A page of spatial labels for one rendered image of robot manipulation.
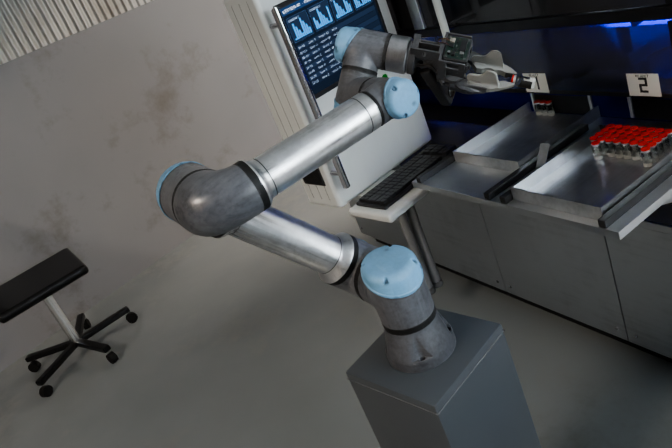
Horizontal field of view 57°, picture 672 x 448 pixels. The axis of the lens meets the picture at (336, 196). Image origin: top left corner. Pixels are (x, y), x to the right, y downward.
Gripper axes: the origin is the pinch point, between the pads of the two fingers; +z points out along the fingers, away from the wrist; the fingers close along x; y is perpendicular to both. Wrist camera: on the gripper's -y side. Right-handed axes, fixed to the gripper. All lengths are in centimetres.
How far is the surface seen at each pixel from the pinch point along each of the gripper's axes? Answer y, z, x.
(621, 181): -28.7, 30.7, -1.3
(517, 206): -36.0, 9.7, -10.0
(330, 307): -195, -54, -13
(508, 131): -65, 5, 28
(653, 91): -27, 35, 24
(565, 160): -41.6, 19.8, 8.4
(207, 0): -242, -218, 194
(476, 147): -64, -3, 20
